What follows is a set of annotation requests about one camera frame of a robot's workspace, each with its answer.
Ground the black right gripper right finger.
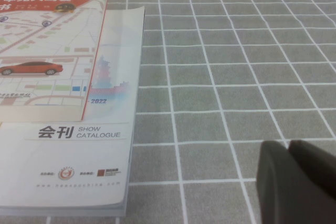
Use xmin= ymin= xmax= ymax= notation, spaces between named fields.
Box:
xmin=288 ymin=139 xmax=336 ymax=200

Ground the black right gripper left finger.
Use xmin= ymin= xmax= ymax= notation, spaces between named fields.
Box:
xmin=256 ymin=140 xmax=336 ymax=224

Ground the grey checked tablecloth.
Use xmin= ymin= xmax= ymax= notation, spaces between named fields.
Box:
xmin=0 ymin=0 xmax=336 ymax=224

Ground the white show catalogue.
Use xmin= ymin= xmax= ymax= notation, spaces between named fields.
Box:
xmin=0 ymin=5 xmax=145 ymax=218

